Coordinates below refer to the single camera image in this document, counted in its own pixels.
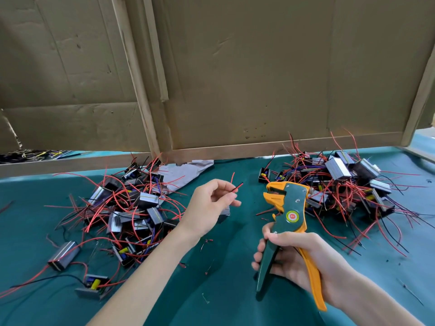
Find smooth brown cardboard panel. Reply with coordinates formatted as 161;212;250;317
153;0;435;150

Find orange green wire strippers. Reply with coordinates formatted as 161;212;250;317
256;181;328;312

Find pile of wired transformers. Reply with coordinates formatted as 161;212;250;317
0;156;205;299
257;129;435;259

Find transformer with wires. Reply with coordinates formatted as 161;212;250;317
219;172;244;217

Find creased brown cardboard panel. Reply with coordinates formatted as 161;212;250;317
0;0;154;155

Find thin wooden strip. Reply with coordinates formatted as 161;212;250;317
141;0;171;102

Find long wooden bottom rail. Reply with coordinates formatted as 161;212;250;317
163;132;404;165

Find wooden corner post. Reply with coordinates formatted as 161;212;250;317
401;44;435;147

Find crumpled grey plastic bag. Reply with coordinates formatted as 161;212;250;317
158;159;215;194

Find person's right hand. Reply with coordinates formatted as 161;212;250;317
251;222;358;306

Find person's left forearm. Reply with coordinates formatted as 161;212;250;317
87;227;198;326

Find short wooden bottom rail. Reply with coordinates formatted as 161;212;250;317
0;153;154;179

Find wide wooden post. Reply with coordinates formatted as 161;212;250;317
111;0;164;157

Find person's left hand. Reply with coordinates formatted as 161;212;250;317
178;178;242;242

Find heap of black cables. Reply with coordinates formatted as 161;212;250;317
0;149;82;165

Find person's right forearm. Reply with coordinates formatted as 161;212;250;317
336;271;424;326

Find flat grey board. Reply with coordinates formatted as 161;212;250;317
406;129;435;162

